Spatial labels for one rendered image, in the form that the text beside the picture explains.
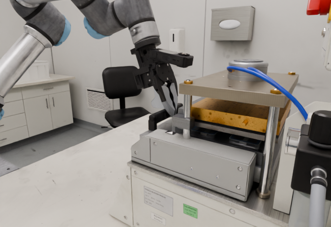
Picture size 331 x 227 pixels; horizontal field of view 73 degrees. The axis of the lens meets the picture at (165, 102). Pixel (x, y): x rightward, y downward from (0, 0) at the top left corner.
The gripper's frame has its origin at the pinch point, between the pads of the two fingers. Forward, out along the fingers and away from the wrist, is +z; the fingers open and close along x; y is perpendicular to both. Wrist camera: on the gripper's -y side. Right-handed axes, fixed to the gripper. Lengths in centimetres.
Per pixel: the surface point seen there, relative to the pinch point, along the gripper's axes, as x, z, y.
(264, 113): 7.3, 2.9, -23.9
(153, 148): 16.3, 4.3, -3.7
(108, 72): -108, -39, 138
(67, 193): 17.6, 14.9, 33.4
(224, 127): 10.2, 3.6, -17.0
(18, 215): 29.8, 14.0, 35.8
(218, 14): -131, -50, 23
